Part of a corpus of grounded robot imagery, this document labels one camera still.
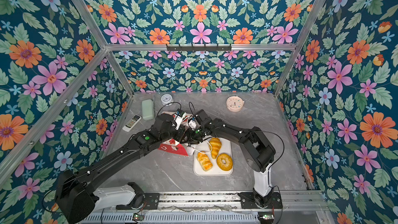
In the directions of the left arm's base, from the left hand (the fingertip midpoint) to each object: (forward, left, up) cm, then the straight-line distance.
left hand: (187, 124), depth 77 cm
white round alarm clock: (+34, +18, -17) cm, 42 cm away
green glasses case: (+27, +31, -19) cm, 45 cm away
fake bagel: (-16, -20, -18) cm, 32 cm away
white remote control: (+16, +39, -20) cm, 47 cm away
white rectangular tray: (-4, -8, -20) cm, 22 cm away
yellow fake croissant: (-4, -15, -17) cm, 23 cm away
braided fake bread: (-14, -8, -17) cm, 23 cm away
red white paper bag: (-8, +8, -7) cm, 13 cm away
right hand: (-4, +4, -10) cm, 11 cm away
